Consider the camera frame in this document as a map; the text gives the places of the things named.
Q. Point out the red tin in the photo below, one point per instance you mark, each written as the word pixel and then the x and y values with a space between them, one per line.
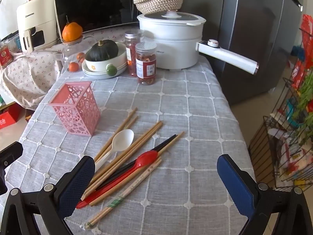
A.
pixel 5 56

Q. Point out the green kabocha squash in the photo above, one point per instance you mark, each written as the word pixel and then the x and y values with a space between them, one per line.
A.
pixel 102 51

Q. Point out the grey checked tablecloth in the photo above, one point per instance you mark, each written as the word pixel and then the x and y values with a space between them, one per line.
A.
pixel 195 127

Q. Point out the black chopstick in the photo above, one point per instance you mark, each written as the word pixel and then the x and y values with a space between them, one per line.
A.
pixel 164 142
pixel 122 169

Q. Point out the small tangerine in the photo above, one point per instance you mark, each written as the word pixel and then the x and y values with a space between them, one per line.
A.
pixel 73 67
pixel 80 57

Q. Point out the large orange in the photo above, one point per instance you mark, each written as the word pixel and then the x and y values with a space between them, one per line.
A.
pixel 72 31

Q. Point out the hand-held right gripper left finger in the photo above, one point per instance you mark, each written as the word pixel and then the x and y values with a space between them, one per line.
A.
pixel 75 186

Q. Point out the red plastic spoon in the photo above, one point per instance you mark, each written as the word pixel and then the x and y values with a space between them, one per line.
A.
pixel 146 159

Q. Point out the white plate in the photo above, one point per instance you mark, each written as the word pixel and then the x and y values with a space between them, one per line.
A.
pixel 122 69
pixel 97 77

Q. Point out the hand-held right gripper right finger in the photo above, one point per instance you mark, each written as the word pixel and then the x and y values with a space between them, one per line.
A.
pixel 237 186

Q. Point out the white plastic spoon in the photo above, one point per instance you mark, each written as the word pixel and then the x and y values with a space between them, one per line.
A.
pixel 122 139

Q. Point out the steel refrigerator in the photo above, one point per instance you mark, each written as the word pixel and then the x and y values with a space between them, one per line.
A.
pixel 244 41

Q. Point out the pink perforated utensil holder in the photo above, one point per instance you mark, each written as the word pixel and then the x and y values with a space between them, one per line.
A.
pixel 80 117

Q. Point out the clear jar of red snacks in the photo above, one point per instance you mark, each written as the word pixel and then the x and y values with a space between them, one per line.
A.
pixel 146 66
pixel 130 53

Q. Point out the cream air fryer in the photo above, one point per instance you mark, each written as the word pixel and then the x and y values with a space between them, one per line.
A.
pixel 36 12

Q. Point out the red cardboard box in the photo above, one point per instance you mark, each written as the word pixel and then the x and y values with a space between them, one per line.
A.
pixel 8 117

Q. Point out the black microwave oven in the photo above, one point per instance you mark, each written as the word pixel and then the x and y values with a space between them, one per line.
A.
pixel 97 5

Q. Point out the disposable chopsticks pair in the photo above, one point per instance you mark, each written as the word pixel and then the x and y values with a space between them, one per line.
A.
pixel 115 202

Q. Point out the green leafy vegetables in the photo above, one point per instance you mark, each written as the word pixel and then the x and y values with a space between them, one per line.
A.
pixel 305 98

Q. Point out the red snack packet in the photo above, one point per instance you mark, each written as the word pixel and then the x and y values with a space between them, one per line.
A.
pixel 307 36

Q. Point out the white electric cooking pot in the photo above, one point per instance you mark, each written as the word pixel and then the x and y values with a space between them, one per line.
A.
pixel 176 49

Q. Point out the wooden chopstick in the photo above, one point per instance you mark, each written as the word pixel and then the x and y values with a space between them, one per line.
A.
pixel 137 175
pixel 147 139
pixel 173 141
pixel 122 125
pixel 146 135
pixel 129 126

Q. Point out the clear plastic container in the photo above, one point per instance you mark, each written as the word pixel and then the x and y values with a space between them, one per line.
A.
pixel 14 44

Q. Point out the floral print cloth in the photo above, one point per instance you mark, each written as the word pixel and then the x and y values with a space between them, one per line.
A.
pixel 29 78

